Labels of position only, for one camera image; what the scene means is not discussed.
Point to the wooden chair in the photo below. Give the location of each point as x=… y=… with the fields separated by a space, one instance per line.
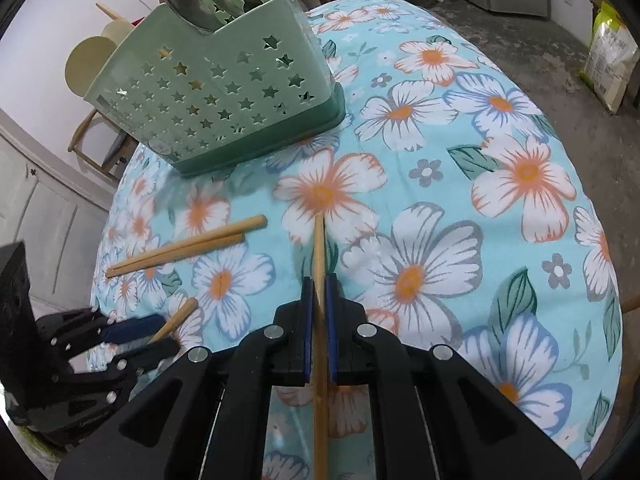
x=116 y=150

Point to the pair of wooden chopsticks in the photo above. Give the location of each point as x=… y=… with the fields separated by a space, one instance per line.
x=240 y=225

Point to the yellow green rice bag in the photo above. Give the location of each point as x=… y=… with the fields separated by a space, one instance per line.
x=610 y=55

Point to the cream round disc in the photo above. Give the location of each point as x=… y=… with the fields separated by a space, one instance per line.
x=120 y=32
x=90 y=65

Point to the green star-hole utensil basket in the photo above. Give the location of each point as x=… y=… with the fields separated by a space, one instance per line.
x=225 y=125

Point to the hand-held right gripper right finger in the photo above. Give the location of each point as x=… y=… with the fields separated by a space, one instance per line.
x=331 y=330

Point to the blue floral tablecloth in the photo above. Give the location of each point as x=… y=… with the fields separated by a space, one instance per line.
x=450 y=200

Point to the white panelled door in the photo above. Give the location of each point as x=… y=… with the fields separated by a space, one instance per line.
x=50 y=210

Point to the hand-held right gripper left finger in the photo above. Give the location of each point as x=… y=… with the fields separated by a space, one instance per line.
x=309 y=330

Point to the wooden chopstick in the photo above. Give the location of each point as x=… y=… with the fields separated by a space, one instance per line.
x=180 y=312
x=320 y=260
x=220 y=242

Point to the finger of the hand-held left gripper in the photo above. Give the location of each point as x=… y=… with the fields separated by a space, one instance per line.
x=160 y=349
x=135 y=327

